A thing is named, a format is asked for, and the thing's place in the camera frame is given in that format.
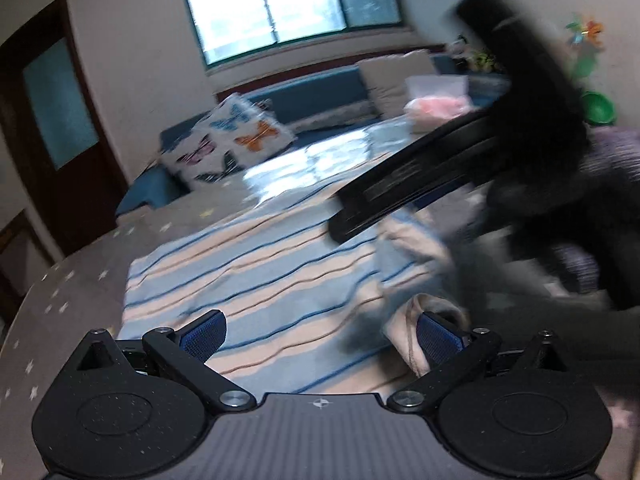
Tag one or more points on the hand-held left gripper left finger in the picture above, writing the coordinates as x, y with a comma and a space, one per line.
202, 336

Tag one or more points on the dark wooden door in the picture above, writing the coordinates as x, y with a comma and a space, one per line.
55, 110

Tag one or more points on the green-framed window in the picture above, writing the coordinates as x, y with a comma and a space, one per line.
290, 5

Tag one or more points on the person's purple striped clothing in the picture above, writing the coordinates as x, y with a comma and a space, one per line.
617, 160

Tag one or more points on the blue sofa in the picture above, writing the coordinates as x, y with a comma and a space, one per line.
320, 92

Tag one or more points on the green plastic toy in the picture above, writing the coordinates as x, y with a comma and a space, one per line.
597, 107

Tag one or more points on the grey star-print table cover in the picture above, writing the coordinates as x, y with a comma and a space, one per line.
75, 280

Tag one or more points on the blue beige striped garment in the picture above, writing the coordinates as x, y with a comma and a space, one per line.
280, 270

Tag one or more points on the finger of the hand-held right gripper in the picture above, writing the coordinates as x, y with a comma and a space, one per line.
440, 152
400, 200

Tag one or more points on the pink item in plastic bag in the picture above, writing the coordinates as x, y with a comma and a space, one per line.
440, 107

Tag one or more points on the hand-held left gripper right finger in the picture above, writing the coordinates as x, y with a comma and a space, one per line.
440, 339

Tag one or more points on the colourful pinwheel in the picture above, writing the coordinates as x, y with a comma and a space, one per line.
590, 35

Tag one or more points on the beige cushion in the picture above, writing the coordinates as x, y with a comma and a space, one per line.
395, 80

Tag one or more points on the white butterfly print pillow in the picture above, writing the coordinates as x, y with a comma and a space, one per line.
225, 145

